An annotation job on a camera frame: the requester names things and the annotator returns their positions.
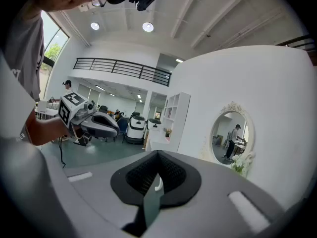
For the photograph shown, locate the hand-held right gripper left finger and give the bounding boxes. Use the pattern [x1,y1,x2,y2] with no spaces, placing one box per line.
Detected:
[63,150,159,238]

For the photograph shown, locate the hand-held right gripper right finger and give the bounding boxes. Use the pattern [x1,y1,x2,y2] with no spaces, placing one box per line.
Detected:
[141,150,285,238]

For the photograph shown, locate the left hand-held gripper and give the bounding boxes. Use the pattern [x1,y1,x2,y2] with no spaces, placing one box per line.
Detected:
[57,90,121,147]

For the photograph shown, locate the person's left forearm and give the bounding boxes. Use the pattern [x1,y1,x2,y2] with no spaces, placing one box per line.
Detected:
[26,117,75,146]

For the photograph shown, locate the person's left hand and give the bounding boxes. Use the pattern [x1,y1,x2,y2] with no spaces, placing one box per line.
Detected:
[73,124,86,140]

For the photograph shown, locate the blue chair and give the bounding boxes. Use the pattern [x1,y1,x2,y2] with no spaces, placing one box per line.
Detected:
[115,118,130,143]

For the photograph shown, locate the white flowers in vase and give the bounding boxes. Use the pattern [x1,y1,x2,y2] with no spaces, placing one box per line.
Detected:
[231,154,249,179]

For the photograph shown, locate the white black mobile robot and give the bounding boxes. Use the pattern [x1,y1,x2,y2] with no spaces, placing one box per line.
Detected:
[125,112,147,145]
[147,118,162,134]

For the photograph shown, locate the white low cabinet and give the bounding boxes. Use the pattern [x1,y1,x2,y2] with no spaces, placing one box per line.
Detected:
[145,130,171,152]

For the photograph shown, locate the white table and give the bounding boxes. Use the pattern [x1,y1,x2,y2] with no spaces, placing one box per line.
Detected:
[34,100,60,120]

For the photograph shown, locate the black metal railing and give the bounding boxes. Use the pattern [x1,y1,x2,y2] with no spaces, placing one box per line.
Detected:
[73,58,172,87]
[275,34,317,53]

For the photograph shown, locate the white shelf unit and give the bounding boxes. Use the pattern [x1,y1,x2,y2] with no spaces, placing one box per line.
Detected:
[162,92,191,154]

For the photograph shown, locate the large glass window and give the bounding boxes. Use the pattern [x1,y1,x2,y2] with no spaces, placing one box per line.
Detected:
[40,10,70,99]

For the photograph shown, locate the person's grey shirt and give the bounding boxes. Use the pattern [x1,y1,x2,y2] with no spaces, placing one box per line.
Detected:
[0,0,46,144]

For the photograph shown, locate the black cable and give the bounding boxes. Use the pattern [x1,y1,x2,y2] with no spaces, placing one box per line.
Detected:
[58,135,67,169]

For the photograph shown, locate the oval mirror with cream frame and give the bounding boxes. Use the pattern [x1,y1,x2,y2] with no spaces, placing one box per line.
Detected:
[198,101,256,167]

